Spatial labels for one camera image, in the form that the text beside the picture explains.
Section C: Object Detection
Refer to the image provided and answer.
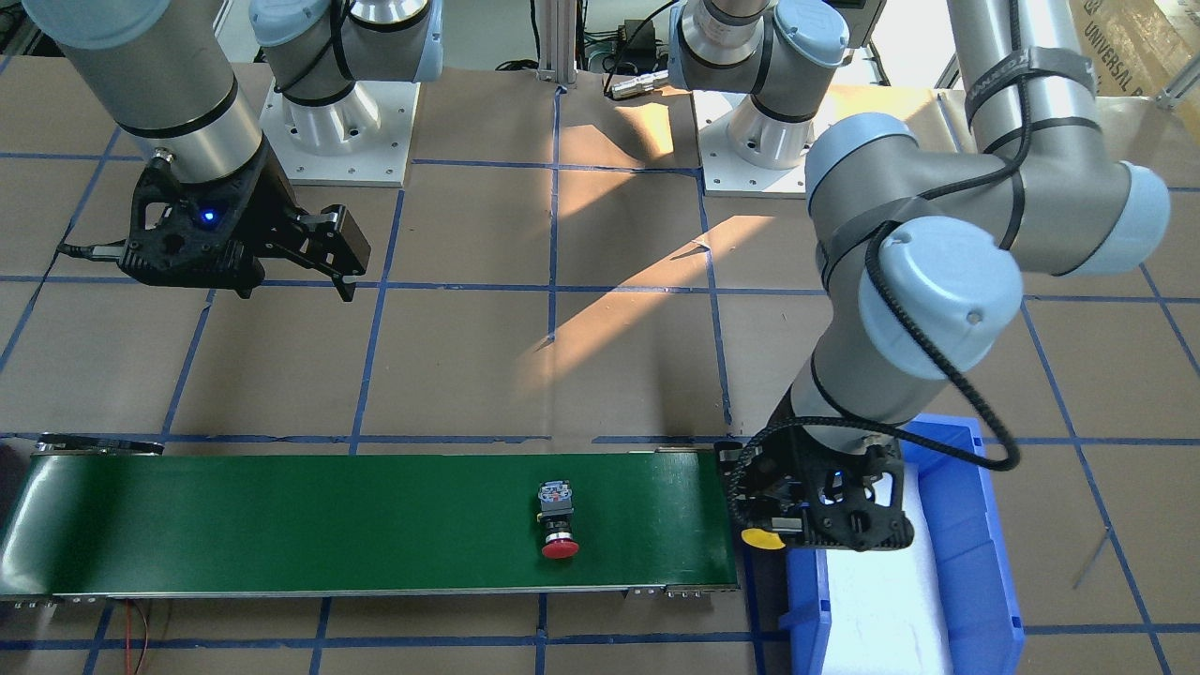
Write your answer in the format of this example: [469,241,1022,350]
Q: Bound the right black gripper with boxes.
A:
[116,141,371,301]

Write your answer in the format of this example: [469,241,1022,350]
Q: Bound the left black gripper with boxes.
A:
[716,417,916,551]

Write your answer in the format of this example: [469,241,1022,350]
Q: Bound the yellow push button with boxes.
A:
[739,527,786,551]

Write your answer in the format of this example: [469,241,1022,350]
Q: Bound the red push button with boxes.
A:
[536,480,580,560]

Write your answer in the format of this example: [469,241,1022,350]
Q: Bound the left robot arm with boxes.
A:
[726,1,1170,551]

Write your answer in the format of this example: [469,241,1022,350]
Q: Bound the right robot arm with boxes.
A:
[24,1,444,301]

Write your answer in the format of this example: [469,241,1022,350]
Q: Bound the white foam pad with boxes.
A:
[822,464,946,674]

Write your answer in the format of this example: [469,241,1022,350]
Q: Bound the blue bin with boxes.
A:
[779,442,1026,674]

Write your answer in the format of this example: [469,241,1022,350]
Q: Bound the green conveyor belt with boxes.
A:
[2,436,739,601]

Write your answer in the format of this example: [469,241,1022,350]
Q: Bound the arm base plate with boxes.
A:
[692,90,836,201]
[259,82,424,189]

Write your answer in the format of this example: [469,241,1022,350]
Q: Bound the aluminium profile post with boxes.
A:
[534,0,582,89]

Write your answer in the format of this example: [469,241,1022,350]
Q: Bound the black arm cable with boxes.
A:
[740,0,1022,526]

